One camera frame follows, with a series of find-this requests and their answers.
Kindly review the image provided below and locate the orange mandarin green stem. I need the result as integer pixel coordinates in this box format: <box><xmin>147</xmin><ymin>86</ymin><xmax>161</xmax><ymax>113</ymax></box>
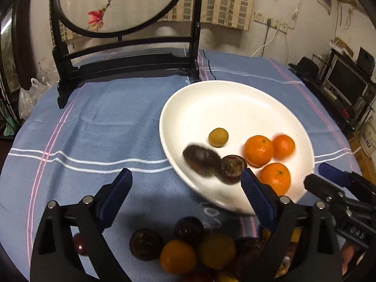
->
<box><xmin>258</xmin><ymin>162</ymin><xmax>291</xmax><ymax>197</ymax></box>

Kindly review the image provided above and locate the white wall outlet strip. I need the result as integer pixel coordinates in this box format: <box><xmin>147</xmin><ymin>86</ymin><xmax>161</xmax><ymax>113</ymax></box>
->
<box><xmin>253</xmin><ymin>11</ymin><xmax>290</xmax><ymax>30</ymax></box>

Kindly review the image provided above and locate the black monitor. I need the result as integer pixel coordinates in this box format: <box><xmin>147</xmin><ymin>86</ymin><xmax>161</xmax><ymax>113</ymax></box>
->
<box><xmin>327</xmin><ymin>60</ymin><xmax>369</xmax><ymax>97</ymax></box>

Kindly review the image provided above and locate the dark purple plum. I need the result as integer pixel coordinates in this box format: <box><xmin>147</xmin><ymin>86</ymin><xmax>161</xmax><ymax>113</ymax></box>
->
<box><xmin>233</xmin><ymin>237</ymin><xmax>266</xmax><ymax>280</ymax></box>
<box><xmin>175</xmin><ymin>216</ymin><xmax>204</xmax><ymax>245</ymax></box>

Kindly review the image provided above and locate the person's right hand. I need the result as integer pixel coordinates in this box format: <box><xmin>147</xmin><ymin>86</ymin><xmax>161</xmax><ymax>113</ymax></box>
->
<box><xmin>341</xmin><ymin>242</ymin><xmax>367</xmax><ymax>274</ymax></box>

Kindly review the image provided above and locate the clear plastic bag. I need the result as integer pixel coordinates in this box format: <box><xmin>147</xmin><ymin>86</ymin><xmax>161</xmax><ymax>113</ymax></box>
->
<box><xmin>19</xmin><ymin>78</ymin><xmax>52</xmax><ymax>121</ymax></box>

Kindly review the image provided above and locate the dark red plum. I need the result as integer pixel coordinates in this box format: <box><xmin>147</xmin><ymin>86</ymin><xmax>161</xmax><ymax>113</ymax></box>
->
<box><xmin>73</xmin><ymin>233</ymin><xmax>89</xmax><ymax>256</ymax></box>

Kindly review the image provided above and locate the yellow-green orange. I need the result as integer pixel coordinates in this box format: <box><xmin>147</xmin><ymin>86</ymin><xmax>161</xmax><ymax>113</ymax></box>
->
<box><xmin>196</xmin><ymin>232</ymin><xmax>236</xmax><ymax>270</ymax></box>

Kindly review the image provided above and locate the blue striped tablecloth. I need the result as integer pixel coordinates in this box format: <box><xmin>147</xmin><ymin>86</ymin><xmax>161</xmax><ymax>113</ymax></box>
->
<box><xmin>0</xmin><ymin>48</ymin><xmax>363</xmax><ymax>282</ymax></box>

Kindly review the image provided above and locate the small orange mandarin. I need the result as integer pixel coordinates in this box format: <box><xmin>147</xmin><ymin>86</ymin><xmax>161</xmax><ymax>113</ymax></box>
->
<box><xmin>272</xmin><ymin>134</ymin><xmax>296</xmax><ymax>160</ymax></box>

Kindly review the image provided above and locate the white round plate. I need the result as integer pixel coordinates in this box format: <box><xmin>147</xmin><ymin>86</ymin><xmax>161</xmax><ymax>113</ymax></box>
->
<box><xmin>159</xmin><ymin>80</ymin><xmax>315</xmax><ymax>215</ymax></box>

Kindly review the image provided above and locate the striped beige curtain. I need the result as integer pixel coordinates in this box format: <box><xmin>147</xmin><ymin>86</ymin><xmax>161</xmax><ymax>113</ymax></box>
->
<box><xmin>159</xmin><ymin>0</ymin><xmax>259</xmax><ymax>31</ymax></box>

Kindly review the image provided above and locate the black speaker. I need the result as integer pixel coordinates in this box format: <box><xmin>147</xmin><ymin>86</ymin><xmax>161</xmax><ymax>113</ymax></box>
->
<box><xmin>357</xmin><ymin>47</ymin><xmax>376</xmax><ymax>72</ymax></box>

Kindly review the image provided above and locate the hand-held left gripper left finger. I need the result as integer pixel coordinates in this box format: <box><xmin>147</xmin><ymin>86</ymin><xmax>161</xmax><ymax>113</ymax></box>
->
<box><xmin>29</xmin><ymin>168</ymin><xmax>133</xmax><ymax>282</ymax></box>

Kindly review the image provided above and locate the large orange mandarin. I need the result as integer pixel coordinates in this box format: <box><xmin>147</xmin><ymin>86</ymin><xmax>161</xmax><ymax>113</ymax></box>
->
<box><xmin>244</xmin><ymin>135</ymin><xmax>275</xmax><ymax>168</ymax></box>

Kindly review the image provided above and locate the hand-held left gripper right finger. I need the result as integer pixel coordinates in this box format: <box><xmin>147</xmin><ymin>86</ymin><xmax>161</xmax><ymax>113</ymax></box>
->
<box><xmin>240</xmin><ymin>167</ymin><xmax>344</xmax><ymax>282</ymax></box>

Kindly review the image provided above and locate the smooth round orange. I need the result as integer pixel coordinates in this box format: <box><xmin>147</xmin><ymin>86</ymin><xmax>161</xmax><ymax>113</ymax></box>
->
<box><xmin>160</xmin><ymin>240</ymin><xmax>197</xmax><ymax>274</ymax></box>

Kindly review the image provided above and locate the round embroidered screen black stand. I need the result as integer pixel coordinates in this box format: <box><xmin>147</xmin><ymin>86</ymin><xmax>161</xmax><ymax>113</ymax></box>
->
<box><xmin>50</xmin><ymin>0</ymin><xmax>206</xmax><ymax>109</ymax></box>

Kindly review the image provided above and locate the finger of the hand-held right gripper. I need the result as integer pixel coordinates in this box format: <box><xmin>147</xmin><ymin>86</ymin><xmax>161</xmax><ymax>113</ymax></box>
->
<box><xmin>303</xmin><ymin>174</ymin><xmax>362</xmax><ymax>210</ymax></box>
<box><xmin>318</xmin><ymin>162</ymin><xmax>376</xmax><ymax>196</ymax></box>

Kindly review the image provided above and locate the white power cable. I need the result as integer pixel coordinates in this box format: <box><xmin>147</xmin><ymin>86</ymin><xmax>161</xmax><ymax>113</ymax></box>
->
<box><xmin>250</xmin><ymin>28</ymin><xmax>278</xmax><ymax>58</ymax></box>

